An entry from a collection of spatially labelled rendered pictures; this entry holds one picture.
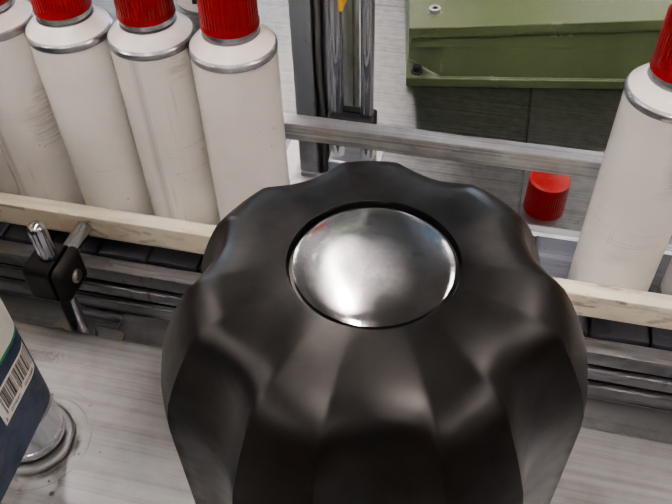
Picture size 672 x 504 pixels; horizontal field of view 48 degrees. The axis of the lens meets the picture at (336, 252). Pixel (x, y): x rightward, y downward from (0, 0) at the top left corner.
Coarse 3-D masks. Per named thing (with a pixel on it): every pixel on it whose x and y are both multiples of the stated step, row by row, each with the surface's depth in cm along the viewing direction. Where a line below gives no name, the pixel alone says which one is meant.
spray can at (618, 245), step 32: (640, 96) 39; (640, 128) 40; (608, 160) 43; (640, 160) 41; (608, 192) 44; (640, 192) 42; (608, 224) 45; (640, 224) 43; (576, 256) 49; (608, 256) 46; (640, 256) 45; (640, 288) 48
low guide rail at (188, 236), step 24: (0, 192) 54; (0, 216) 54; (24, 216) 54; (48, 216) 53; (72, 216) 53; (96, 216) 52; (120, 216) 52; (144, 216) 52; (120, 240) 53; (144, 240) 53; (168, 240) 52; (192, 240) 51; (576, 288) 47; (600, 288) 47; (624, 288) 47; (576, 312) 48; (600, 312) 47; (624, 312) 47; (648, 312) 46
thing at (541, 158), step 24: (288, 120) 52; (312, 120) 52; (336, 120) 51; (336, 144) 52; (360, 144) 51; (384, 144) 51; (408, 144) 50; (432, 144) 50; (456, 144) 49; (480, 144) 49; (504, 144) 49; (528, 144) 49; (528, 168) 49; (552, 168) 49; (576, 168) 48
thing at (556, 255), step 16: (0, 224) 57; (16, 224) 57; (16, 240) 56; (64, 240) 56; (96, 240) 56; (112, 240) 56; (544, 240) 55; (560, 240) 55; (112, 256) 55; (128, 256) 54; (144, 256) 54; (160, 256) 54; (176, 256) 54; (192, 256) 54; (544, 256) 54; (560, 256) 53; (560, 272) 52; (656, 272) 52; (656, 288) 51; (592, 320) 50; (608, 320) 49; (592, 336) 49; (608, 336) 49; (624, 336) 49; (640, 336) 49; (656, 336) 48
